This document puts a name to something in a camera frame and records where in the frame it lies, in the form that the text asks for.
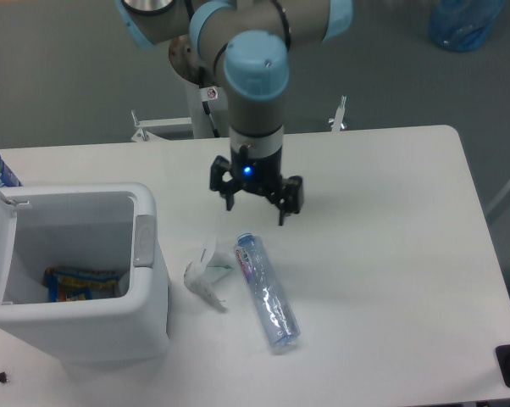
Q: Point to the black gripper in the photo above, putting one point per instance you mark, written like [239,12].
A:
[261,176]

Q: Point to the white plastic bag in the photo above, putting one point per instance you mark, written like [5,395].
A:
[214,263]

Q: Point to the clear plastic water bottle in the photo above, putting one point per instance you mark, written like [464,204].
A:
[275,313]

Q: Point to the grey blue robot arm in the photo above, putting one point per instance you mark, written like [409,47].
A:
[246,51]

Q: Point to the white trash can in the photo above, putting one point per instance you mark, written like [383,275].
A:
[110,227]

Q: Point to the colourful snack wrapper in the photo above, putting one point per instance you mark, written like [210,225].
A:
[66,284]

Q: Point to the blue plastic bag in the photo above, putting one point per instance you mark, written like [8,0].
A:
[463,26]

